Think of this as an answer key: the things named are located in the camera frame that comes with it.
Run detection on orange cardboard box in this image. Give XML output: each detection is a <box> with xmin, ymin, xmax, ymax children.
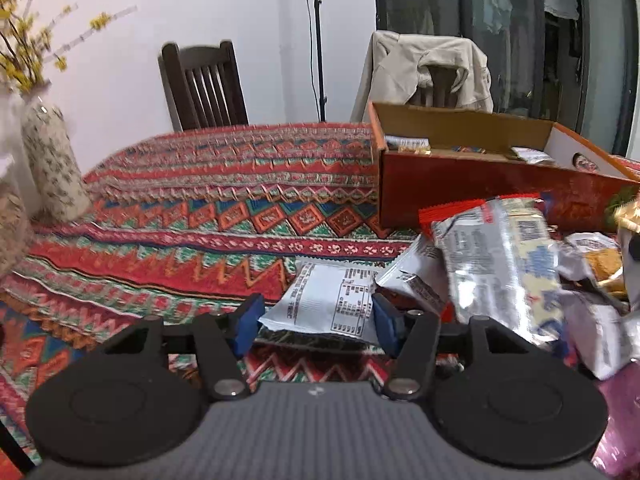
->
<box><xmin>367</xmin><ymin>101</ymin><xmax>640</xmax><ymax>233</ymax></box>

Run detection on gold wrapped snack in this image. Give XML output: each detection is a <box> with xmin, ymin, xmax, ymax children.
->
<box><xmin>604</xmin><ymin>199</ymin><xmax>640</xmax><ymax>233</ymax></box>

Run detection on dark wooden chair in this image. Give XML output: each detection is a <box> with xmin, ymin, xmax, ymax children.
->
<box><xmin>158</xmin><ymin>40</ymin><xmax>250</xmax><ymax>132</ymax></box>

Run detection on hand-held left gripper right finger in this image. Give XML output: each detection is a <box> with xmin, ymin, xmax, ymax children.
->
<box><xmin>372</xmin><ymin>292</ymin><xmax>541</xmax><ymax>402</ymax></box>

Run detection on white gold snack packet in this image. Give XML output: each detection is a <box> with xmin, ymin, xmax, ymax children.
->
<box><xmin>384</xmin><ymin>135</ymin><xmax>432</xmax><ymax>154</ymax></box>

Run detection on silver red-ended snack packet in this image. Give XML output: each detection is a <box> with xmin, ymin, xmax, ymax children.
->
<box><xmin>419</xmin><ymin>194</ymin><xmax>567</xmax><ymax>343</ymax></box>

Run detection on yellow flower branches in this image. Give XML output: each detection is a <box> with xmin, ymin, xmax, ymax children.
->
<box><xmin>0</xmin><ymin>0</ymin><xmax>139</xmax><ymax>97</ymax></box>

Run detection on black light stand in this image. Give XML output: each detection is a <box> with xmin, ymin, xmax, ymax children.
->
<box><xmin>303</xmin><ymin>0</ymin><xmax>329</xmax><ymax>123</ymax></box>

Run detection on glass sliding door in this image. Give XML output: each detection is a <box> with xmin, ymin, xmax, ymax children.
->
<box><xmin>372</xmin><ymin>0</ymin><xmax>640</xmax><ymax>157</ymax></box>

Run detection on beige speckled vase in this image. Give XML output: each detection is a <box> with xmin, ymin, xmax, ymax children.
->
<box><xmin>0</xmin><ymin>180</ymin><xmax>36</xmax><ymax>277</ymax></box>

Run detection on white patterned vase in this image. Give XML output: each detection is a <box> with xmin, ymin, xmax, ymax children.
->
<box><xmin>21</xmin><ymin>91</ymin><xmax>94</xmax><ymax>223</ymax></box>

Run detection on beige jacket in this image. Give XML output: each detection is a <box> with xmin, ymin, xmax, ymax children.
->
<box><xmin>350</xmin><ymin>30</ymin><xmax>495</xmax><ymax>123</ymax></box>

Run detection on white crumpled snack packet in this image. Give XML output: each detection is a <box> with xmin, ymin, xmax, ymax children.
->
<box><xmin>559</xmin><ymin>289</ymin><xmax>640</xmax><ymax>382</ymax></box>

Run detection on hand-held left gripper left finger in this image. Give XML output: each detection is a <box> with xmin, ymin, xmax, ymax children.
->
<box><xmin>102</xmin><ymin>294</ymin><xmax>266</xmax><ymax>401</ymax></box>

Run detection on orange cracker packet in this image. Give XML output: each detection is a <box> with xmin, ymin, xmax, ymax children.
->
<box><xmin>564</xmin><ymin>232</ymin><xmax>627</xmax><ymax>297</ymax></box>

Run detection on brown wooden chair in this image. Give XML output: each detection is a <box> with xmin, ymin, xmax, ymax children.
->
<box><xmin>424</xmin><ymin>66</ymin><xmax>462</xmax><ymax>109</ymax></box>

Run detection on small white brown snack packet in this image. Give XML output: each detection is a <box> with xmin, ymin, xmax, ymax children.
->
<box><xmin>375</xmin><ymin>237</ymin><xmax>451</xmax><ymax>317</ymax></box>

